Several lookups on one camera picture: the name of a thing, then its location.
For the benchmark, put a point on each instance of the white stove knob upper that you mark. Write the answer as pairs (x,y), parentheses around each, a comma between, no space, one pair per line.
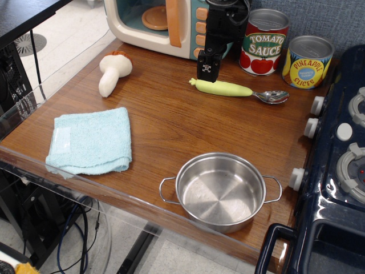
(317,105)

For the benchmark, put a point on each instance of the plush mushroom toy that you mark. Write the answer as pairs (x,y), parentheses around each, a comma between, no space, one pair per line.
(113,66)

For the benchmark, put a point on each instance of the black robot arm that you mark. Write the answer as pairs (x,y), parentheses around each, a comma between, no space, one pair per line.
(244,7)

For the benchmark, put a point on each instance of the round floor vent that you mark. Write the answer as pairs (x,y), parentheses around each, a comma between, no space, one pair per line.
(24,43)

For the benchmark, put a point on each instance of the pineapple slices can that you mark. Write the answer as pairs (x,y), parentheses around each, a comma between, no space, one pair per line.
(307,61)

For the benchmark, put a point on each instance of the white stove knob lower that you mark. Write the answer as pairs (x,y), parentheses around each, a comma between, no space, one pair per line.
(296,178)

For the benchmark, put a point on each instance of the tomato sauce can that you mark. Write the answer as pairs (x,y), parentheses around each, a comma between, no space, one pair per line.
(263,42)

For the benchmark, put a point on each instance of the white stove knob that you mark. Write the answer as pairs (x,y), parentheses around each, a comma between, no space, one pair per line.
(296,178)
(317,105)
(311,127)

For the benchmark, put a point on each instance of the toy microwave oven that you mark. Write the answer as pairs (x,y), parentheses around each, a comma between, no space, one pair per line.
(175,28)

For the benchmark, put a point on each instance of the orange toy plate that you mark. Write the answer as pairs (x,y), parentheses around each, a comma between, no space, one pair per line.
(155,18)

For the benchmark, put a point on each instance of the green handled metal spoon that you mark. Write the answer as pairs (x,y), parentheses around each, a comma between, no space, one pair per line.
(234,90)

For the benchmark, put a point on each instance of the stainless steel pot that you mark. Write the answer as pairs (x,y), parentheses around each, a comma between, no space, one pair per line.
(220,191)

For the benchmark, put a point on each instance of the black desk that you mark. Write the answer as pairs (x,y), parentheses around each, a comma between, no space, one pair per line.
(19,17)

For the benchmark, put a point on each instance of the grey stove burner front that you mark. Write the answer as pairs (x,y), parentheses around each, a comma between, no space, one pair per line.
(350,172)

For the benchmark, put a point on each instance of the light blue cloth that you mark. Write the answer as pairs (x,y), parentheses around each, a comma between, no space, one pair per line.
(90,144)

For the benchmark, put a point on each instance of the dark blue toy stove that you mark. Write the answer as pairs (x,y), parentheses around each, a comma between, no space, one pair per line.
(328,234)

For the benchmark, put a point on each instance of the white stove button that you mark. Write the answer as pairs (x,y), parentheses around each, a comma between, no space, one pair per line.
(344,132)

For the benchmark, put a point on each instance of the white stove knob middle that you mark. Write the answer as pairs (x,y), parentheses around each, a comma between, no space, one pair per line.
(311,127)

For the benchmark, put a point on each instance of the grey stove burner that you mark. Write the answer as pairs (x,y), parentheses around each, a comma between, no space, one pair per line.
(350,172)
(353,108)

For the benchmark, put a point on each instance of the clear acrylic barrier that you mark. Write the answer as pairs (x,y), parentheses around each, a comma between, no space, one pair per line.
(27,147)

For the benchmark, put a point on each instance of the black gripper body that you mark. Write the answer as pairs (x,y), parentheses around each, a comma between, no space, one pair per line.
(223,27)

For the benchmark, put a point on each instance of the grey stove burner rear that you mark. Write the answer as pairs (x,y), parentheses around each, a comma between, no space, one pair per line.
(353,108)

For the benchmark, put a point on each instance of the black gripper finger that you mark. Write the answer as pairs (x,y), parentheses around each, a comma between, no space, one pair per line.
(208,66)

